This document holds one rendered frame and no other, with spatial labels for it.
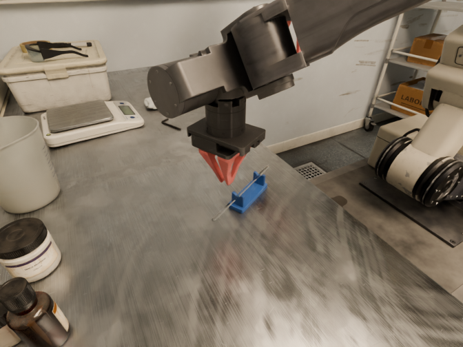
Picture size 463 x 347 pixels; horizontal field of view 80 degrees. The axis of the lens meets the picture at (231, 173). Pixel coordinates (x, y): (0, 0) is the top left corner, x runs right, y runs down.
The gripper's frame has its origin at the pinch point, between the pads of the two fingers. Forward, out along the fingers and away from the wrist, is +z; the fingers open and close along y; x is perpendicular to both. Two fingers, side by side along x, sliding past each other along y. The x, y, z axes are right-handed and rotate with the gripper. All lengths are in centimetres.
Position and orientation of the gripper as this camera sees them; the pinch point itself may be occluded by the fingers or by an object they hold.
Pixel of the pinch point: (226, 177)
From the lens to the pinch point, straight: 45.9
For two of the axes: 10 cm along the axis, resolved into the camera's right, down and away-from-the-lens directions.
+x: 5.8, -4.9, 6.5
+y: 8.2, 3.4, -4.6
